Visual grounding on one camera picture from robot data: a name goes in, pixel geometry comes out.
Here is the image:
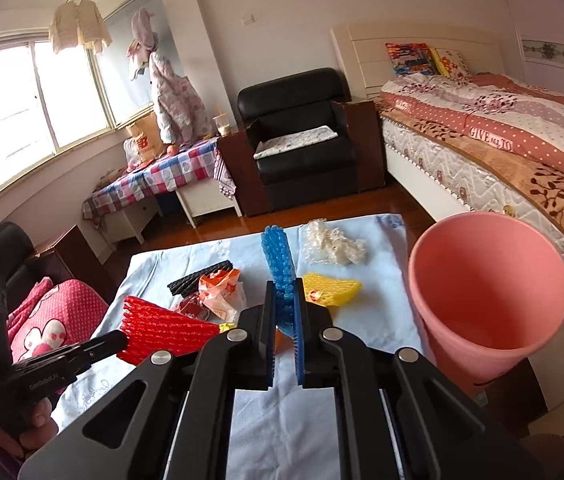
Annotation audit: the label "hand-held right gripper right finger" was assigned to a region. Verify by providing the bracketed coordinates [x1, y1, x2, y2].
[293, 276, 553, 480]

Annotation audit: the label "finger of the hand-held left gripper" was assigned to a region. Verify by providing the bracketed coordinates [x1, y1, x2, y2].
[78, 332, 129, 368]

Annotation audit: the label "black leather armchair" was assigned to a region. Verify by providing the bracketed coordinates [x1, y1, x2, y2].
[238, 67, 358, 189]

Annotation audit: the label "colourful printed pillow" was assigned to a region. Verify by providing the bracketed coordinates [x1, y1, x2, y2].
[386, 42, 435, 77]

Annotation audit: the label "red wrapper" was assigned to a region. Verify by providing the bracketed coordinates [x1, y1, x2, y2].
[172, 294, 213, 322]

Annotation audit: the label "checked tablecloth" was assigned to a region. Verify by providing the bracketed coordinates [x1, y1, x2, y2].
[82, 137, 237, 221]

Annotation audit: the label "floral pillow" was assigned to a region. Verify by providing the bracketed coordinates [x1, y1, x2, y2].
[438, 49, 470, 79]

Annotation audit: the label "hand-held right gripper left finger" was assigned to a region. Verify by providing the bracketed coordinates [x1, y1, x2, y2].
[18, 280, 279, 480]

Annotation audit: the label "pink plastic bin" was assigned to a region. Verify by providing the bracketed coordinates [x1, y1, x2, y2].
[408, 212, 564, 387]

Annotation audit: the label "light blue tablecloth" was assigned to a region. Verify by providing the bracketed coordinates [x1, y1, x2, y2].
[52, 213, 435, 480]

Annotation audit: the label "brown wooden side table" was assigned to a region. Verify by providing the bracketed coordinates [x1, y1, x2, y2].
[332, 100, 388, 194]
[37, 224, 118, 302]
[217, 127, 263, 217]

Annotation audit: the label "white bed headboard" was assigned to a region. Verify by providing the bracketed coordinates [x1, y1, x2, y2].
[331, 25, 507, 99]

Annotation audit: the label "hanging printed pyjamas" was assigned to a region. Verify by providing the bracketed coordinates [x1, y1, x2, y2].
[149, 52, 213, 144]

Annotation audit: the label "black foam net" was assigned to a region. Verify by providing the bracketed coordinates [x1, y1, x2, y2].
[167, 259, 235, 297]

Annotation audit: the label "crumpled clear plastic bag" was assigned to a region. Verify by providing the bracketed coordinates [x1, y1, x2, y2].
[303, 219, 368, 267]

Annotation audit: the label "yellow foam net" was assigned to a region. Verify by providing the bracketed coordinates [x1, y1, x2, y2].
[302, 272, 363, 308]

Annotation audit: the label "orange plastic bag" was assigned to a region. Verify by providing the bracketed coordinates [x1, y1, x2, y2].
[197, 268, 248, 324]

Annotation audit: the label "person's left hand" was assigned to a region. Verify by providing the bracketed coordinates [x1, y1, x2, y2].
[0, 399, 61, 463]

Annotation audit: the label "orange shopping bag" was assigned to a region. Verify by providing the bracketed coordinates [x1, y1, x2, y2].
[123, 112, 163, 166]

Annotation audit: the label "white quilted mattress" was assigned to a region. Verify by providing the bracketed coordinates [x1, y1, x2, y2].
[382, 114, 564, 361]

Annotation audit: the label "bed with patterned bedding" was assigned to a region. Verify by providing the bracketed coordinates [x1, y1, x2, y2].
[374, 99, 564, 272]

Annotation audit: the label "window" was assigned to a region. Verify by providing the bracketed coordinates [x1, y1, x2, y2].
[0, 39, 119, 222]

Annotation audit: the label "flat printed seat cushion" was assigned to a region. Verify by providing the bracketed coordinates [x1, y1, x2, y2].
[253, 125, 339, 160]

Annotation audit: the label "pink patchwork quilt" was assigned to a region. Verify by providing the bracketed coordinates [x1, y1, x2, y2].
[380, 73, 564, 187]

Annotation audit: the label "white side cabinet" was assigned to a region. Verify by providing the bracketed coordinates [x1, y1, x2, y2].
[176, 180, 243, 229]

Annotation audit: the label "hanging cream knit top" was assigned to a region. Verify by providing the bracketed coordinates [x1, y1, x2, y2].
[48, 1, 113, 55]

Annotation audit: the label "hanging pink garment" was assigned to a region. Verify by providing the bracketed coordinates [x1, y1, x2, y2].
[127, 8, 161, 81]

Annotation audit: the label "red foam net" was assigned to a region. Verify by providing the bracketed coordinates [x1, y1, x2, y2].
[117, 296, 223, 367]

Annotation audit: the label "white drawer unit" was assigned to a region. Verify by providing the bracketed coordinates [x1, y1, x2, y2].
[101, 195, 161, 245]

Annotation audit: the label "blue foam net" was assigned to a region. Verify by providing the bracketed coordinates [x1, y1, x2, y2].
[261, 225, 297, 335]

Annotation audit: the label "pink cartoon cushion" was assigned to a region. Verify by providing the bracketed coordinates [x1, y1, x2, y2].
[7, 278, 111, 367]

